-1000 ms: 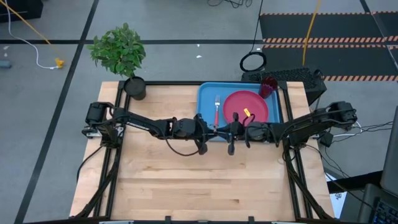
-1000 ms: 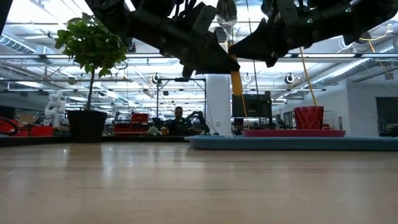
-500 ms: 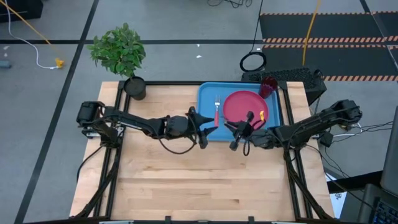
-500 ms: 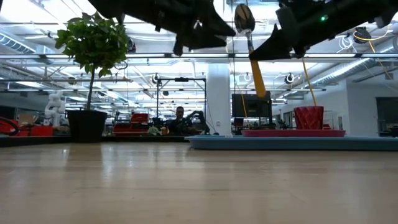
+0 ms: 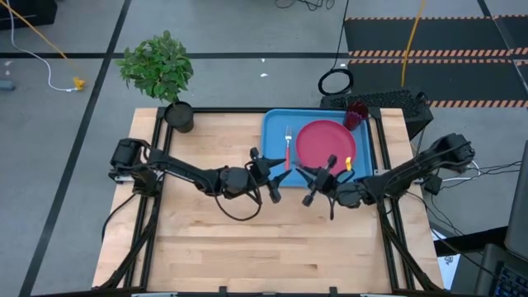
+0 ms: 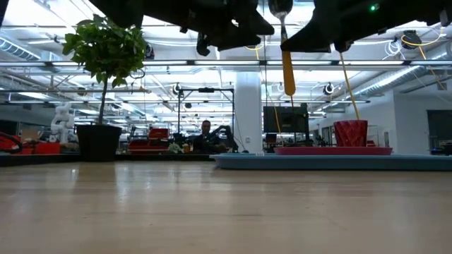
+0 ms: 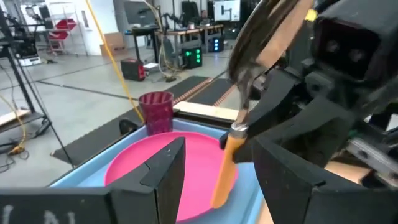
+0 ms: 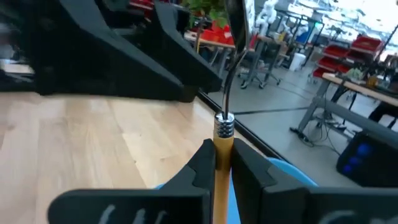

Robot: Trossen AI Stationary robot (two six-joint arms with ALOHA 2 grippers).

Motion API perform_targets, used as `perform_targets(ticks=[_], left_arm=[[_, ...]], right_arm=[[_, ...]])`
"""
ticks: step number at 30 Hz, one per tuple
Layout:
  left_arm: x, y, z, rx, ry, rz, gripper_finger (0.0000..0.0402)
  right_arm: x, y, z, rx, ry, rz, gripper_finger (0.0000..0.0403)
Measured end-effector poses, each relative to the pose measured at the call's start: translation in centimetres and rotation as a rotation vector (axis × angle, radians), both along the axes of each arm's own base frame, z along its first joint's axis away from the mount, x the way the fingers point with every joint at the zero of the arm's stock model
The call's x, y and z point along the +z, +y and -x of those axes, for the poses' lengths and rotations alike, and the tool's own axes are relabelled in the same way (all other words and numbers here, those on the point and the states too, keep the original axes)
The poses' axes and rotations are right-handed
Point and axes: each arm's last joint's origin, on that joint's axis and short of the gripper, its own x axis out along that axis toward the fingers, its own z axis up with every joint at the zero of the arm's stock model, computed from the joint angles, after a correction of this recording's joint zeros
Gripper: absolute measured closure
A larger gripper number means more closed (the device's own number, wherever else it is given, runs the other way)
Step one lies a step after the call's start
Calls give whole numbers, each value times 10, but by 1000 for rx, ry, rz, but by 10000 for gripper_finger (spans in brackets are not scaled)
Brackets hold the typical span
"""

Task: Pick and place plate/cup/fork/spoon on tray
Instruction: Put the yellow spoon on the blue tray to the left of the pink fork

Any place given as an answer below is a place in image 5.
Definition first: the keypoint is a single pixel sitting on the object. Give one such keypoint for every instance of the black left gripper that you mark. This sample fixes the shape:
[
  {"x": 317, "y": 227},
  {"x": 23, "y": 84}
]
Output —
[{"x": 260, "y": 175}]

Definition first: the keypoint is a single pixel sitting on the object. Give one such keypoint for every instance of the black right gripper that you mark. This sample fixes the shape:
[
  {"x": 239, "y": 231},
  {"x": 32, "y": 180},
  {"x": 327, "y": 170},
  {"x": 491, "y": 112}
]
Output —
[{"x": 326, "y": 181}]

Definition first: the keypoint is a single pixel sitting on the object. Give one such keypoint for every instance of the red plastic plate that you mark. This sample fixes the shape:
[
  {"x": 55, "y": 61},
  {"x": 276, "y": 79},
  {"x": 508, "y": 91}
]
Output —
[{"x": 326, "y": 142}]

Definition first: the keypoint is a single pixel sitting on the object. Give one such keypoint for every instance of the red plastic cup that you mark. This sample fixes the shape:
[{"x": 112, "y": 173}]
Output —
[{"x": 355, "y": 115}]

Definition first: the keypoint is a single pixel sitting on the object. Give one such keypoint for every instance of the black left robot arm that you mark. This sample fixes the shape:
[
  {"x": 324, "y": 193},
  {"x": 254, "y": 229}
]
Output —
[{"x": 185, "y": 169}]

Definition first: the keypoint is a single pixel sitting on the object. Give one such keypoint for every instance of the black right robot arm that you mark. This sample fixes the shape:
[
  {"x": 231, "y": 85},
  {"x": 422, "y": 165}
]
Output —
[{"x": 412, "y": 169}]

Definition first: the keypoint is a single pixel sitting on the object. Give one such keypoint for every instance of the light blue plastic tray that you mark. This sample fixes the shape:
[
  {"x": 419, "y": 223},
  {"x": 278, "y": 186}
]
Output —
[{"x": 274, "y": 136}]

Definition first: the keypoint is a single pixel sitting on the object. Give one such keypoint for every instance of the black mesh computer case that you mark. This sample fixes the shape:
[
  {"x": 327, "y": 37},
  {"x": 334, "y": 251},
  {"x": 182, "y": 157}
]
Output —
[{"x": 383, "y": 99}]

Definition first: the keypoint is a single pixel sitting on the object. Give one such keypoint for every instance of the black power adapter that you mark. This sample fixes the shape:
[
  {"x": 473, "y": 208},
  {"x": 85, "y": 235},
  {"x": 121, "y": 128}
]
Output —
[{"x": 433, "y": 185}]

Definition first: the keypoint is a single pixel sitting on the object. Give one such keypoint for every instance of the green potted plant black pot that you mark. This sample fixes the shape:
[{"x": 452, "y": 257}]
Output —
[{"x": 158, "y": 66}]

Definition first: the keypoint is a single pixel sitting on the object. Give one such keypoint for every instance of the white paper sheet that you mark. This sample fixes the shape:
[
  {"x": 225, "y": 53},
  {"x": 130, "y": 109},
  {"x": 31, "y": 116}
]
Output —
[{"x": 447, "y": 268}]

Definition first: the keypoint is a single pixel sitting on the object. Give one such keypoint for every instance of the black desk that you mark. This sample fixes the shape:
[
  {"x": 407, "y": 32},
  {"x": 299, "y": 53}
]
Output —
[{"x": 466, "y": 243}]

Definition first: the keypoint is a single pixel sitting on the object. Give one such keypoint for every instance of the black hazard-striped floor mat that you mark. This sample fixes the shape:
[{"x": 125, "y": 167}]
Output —
[{"x": 453, "y": 37}]

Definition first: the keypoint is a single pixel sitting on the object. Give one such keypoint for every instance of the grey monitor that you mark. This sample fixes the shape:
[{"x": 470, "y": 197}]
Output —
[{"x": 519, "y": 206}]

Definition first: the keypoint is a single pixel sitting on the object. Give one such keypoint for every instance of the black backlit keyboard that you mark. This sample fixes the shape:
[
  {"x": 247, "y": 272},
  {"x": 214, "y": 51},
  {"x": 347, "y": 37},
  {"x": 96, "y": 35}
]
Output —
[{"x": 513, "y": 284}]

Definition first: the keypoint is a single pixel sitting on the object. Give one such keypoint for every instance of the grey flat device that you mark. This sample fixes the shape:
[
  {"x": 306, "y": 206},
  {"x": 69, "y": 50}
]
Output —
[{"x": 6, "y": 85}]

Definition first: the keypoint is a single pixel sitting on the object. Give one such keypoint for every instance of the black box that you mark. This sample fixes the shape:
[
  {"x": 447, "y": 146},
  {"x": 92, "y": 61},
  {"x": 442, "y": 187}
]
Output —
[{"x": 24, "y": 12}]

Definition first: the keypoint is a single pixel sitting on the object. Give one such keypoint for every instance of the black aluminium table frame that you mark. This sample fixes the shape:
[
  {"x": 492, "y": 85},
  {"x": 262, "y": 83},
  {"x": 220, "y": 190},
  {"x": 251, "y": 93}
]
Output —
[{"x": 222, "y": 110}]

